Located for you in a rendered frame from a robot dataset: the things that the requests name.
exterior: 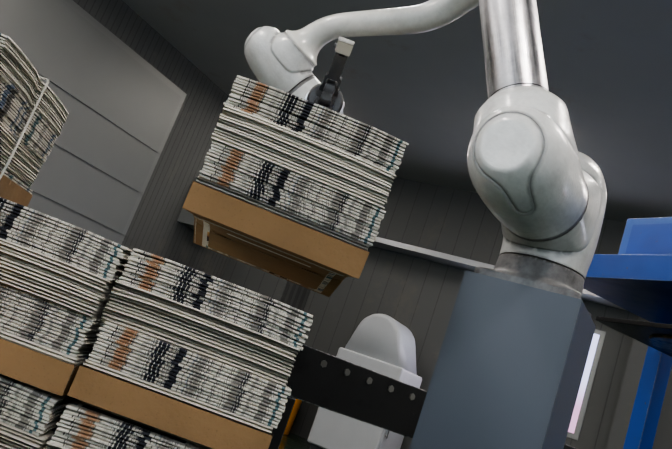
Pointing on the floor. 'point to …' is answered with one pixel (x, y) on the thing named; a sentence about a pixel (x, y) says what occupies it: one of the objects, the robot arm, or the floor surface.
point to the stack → (133, 336)
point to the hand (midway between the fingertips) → (333, 76)
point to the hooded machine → (405, 343)
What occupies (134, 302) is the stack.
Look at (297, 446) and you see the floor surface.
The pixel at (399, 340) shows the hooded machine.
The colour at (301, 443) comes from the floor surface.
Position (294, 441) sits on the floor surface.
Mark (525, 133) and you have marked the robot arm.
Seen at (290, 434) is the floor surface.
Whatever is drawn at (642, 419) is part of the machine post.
